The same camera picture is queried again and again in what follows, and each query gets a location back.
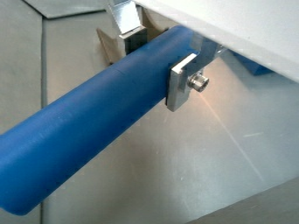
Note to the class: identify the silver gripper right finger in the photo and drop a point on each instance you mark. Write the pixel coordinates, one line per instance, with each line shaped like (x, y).
(186, 74)

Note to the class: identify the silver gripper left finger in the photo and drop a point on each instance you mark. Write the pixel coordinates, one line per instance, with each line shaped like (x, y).
(129, 24)

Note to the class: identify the blue cylindrical peg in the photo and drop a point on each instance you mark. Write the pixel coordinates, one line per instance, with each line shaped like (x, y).
(47, 147)

